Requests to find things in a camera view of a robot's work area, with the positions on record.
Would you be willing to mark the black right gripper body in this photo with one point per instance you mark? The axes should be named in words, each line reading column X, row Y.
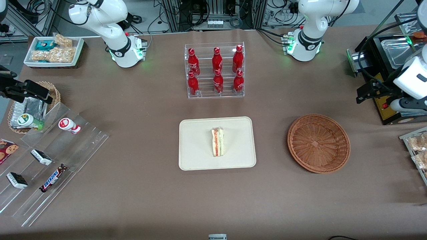
column 7, row 89

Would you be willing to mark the triangular sandwich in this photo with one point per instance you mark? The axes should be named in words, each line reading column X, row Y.
column 218, row 143

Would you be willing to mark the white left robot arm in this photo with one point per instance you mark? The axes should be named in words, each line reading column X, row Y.
column 313, row 20

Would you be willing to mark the small brown wicker basket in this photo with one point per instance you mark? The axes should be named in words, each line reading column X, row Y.
column 55, row 93

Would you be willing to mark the white snack tray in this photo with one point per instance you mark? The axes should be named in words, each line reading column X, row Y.
column 78, row 50

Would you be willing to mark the metal tray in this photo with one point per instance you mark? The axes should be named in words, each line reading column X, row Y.
column 405, row 138

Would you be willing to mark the large brown wicker basket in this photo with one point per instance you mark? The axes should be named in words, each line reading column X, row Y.
column 318, row 143

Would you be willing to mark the beige plastic tray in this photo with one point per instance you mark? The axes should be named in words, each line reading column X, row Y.
column 196, row 146

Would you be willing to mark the silver foil packet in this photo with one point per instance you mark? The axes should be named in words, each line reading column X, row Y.
column 35, row 106
column 18, row 111

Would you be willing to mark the black food warmer machine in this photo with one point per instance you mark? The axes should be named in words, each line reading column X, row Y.
column 383, row 115

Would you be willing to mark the green white yoghurt bottle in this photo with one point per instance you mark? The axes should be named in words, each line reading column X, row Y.
column 28, row 120

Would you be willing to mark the clear food container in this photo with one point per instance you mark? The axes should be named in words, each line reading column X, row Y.
column 393, row 53

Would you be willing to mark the large rice cracker pack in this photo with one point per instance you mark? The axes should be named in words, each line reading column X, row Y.
column 55, row 55

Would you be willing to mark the red white yoghurt bottle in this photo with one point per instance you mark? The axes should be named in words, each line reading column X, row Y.
column 67, row 125

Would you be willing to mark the teal snack packet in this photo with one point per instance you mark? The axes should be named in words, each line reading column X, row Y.
column 45, row 45

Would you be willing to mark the orange fried food piece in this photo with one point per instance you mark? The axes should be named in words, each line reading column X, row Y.
column 419, row 34

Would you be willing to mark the small rice cracker pack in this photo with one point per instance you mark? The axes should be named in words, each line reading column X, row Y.
column 63, row 40

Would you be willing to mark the red cookie package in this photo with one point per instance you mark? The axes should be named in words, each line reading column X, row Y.
column 7, row 150

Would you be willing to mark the clear bagged pastry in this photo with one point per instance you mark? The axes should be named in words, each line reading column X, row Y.
column 421, row 160
column 418, row 142

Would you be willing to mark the black white chocolate bar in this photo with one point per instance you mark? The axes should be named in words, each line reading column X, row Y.
column 41, row 157
column 17, row 180

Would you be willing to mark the clear acrylic stepped shelf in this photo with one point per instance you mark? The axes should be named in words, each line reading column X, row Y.
column 76, row 146

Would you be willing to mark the brown snickers bar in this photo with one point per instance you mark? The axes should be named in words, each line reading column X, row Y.
column 52, row 178

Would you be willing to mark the red cola bottle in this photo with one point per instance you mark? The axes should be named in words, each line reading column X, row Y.
column 218, row 83
column 193, row 63
column 238, row 60
column 193, row 85
column 238, row 82
column 217, row 61

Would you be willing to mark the clear acrylic bottle rack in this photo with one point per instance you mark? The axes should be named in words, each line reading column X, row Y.
column 205, row 93

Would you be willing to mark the white power strip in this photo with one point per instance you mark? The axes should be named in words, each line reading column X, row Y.
column 215, row 24

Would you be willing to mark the grey white small device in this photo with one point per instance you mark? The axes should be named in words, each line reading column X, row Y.
column 217, row 237

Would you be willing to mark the aluminium equipment frame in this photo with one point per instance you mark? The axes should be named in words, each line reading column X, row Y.
column 173, row 15

